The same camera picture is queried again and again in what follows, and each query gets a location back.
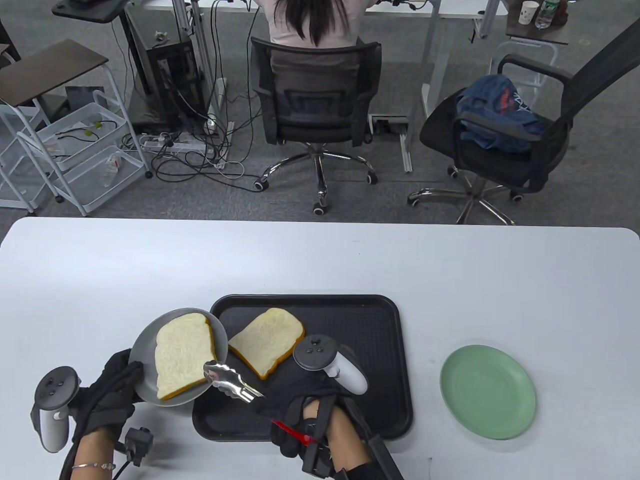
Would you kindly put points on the person's left hand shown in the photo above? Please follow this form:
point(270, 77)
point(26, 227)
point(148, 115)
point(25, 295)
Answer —
point(107, 395)

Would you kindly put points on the person's right hand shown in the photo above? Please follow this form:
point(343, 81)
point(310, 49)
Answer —
point(290, 400)

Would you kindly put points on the grey metal plate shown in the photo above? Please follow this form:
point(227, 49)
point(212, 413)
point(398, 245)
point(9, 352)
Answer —
point(147, 385)

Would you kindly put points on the toast slice yellow crust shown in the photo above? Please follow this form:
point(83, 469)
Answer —
point(182, 355)
point(267, 340)

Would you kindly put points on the black food tray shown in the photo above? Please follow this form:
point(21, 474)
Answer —
point(380, 350)

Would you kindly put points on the person's left forearm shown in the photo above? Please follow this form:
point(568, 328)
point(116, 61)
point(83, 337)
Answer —
point(92, 452)

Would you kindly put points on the person's right forearm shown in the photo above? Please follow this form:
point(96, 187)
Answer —
point(345, 440)

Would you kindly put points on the grey left hand controller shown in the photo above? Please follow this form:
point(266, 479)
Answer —
point(52, 390)

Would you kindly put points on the grey hand controller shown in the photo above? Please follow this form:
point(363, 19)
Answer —
point(52, 390)
point(345, 372)

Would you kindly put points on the grey right hand controller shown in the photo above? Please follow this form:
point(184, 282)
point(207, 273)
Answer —
point(345, 372)

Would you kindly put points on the green plate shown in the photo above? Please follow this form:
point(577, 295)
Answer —
point(487, 392)

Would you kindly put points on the crumpled plastic bottle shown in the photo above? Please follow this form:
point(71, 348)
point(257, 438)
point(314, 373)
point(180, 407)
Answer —
point(111, 170)

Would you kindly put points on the white power strip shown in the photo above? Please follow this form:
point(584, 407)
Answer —
point(190, 145)

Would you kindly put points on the white rolling cart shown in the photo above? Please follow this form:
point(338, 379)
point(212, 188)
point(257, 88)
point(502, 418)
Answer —
point(92, 122)

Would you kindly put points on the black mesh office chair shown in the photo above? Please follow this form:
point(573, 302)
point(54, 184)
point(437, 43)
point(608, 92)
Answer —
point(320, 125)

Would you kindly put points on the black flat panel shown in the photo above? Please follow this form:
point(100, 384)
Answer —
point(80, 97)

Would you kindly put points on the black armrest office chair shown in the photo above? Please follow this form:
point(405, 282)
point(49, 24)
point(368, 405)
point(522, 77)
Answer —
point(500, 165)

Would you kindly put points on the black computer tower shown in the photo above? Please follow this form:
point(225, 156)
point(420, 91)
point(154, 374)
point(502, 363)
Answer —
point(172, 75)

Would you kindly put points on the brown side table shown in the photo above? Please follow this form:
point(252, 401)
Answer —
point(50, 70)

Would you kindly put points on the blue bag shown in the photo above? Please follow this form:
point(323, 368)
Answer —
point(495, 110)

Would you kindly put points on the black stand top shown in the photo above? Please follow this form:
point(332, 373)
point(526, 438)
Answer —
point(95, 12)

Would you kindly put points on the white office desk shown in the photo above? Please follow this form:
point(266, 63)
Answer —
point(450, 7)

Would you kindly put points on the dark side table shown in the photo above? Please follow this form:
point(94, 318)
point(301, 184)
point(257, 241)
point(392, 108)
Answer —
point(530, 32)

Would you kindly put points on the white paper cup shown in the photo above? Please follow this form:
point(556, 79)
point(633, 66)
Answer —
point(528, 12)

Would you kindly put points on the clear plastic water bottle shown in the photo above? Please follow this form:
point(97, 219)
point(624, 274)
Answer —
point(546, 15)

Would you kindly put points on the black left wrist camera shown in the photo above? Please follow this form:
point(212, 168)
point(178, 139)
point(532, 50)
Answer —
point(137, 442)

